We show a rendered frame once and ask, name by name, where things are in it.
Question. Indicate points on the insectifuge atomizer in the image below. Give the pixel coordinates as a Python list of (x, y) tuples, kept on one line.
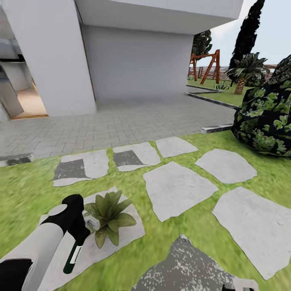
[(73, 257)]

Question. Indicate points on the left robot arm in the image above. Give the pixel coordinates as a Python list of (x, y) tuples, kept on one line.
[(23, 269)]

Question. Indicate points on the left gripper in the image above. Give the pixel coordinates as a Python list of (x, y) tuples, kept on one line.
[(79, 231)]

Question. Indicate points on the fixed window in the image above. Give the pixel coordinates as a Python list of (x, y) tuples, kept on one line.
[(18, 92)]

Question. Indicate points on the pot plant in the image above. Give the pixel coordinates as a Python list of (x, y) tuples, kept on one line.
[(108, 211)]

